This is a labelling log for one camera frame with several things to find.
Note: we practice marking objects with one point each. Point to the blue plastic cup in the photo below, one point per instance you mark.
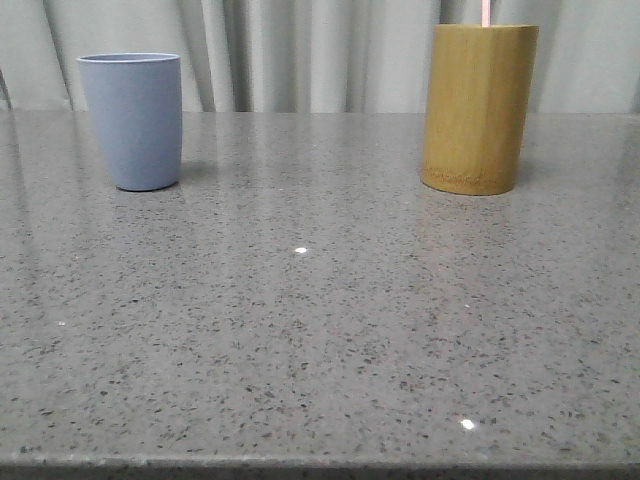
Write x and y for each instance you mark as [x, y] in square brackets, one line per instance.
[135, 102]

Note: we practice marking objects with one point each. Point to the grey pleated curtain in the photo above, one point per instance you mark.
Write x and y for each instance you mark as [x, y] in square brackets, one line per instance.
[314, 56]

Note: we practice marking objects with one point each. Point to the bamboo cylindrical holder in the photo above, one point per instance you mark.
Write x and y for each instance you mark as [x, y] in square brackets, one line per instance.
[477, 105]

